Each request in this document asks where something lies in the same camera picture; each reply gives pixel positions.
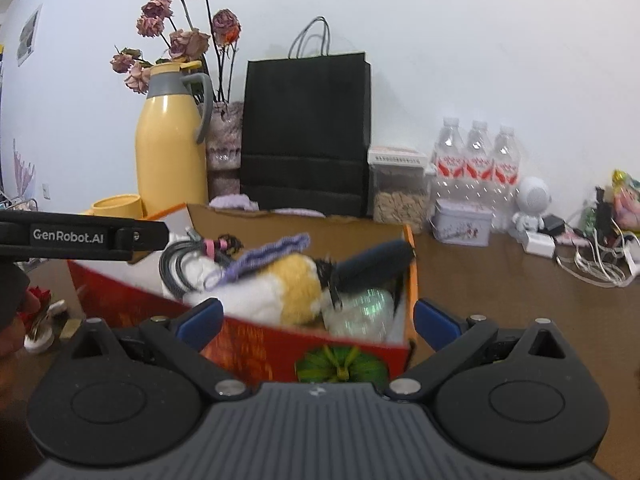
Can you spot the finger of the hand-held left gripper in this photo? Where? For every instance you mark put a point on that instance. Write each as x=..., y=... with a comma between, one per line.
x=147, y=240

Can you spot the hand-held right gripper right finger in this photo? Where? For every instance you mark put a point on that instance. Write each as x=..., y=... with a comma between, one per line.
x=435, y=326

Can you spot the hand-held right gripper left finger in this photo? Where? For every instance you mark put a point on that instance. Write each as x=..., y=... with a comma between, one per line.
x=200, y=322

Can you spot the red artificial rose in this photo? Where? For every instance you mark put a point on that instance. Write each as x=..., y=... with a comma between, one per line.
x=40, y=297

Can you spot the red cardboard box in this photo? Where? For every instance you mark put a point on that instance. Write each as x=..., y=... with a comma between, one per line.
x=260, y=345

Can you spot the iridescent clear bag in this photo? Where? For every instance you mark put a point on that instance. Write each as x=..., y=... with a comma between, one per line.
x=360, y=315

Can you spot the navy zip pouch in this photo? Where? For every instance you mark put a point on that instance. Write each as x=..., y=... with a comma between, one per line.
x=375, y=265

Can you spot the white and yellow plush sheep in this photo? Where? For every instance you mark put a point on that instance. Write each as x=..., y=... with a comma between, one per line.
x=280, y=290

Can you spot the yellow mug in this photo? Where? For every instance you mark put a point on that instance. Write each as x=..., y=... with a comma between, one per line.
x=120, y=205

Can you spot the yellow thermos jug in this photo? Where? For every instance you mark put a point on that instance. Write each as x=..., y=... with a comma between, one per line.
x=170, y=155

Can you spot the purple terry headband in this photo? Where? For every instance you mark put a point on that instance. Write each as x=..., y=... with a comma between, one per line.
x=300, y=212
x=232, y=203

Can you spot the grey tin box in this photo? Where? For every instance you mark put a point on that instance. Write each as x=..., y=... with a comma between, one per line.
x=462, y=225

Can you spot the pink textured vase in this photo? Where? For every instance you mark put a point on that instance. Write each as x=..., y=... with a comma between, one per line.
x=225, y=150

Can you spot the clear seed container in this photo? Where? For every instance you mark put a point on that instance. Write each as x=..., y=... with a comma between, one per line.
x=400, y=200

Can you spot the white charger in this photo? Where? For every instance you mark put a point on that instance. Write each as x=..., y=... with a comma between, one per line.
x=537, y=244

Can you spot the black power adapter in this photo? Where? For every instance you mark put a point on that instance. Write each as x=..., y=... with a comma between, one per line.
x=553, y=225

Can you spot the white robot toy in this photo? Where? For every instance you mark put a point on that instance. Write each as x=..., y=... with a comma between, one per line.
x=532, y=197

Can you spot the white flat carton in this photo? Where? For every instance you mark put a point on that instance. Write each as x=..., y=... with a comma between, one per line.
x=397, y=155

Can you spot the black paper bag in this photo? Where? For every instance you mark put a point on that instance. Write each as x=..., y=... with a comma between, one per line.
x=305, y=135

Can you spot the black and green gadget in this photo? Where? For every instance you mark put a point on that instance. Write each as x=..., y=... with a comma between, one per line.
x=597, y=212

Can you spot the dried rose bouquet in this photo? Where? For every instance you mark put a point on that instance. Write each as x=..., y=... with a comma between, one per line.
x=187, y=42

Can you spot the yellow pink snack packet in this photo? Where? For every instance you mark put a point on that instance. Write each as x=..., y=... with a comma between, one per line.
x=629, y=200

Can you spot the white wall socket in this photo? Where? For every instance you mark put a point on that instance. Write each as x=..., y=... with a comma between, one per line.
x=47, y=190

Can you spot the purple wall sticker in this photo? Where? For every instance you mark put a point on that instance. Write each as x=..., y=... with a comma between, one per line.
x=24, y=175

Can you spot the wall poster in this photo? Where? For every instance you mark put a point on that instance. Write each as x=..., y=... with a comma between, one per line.
x=29, y=35

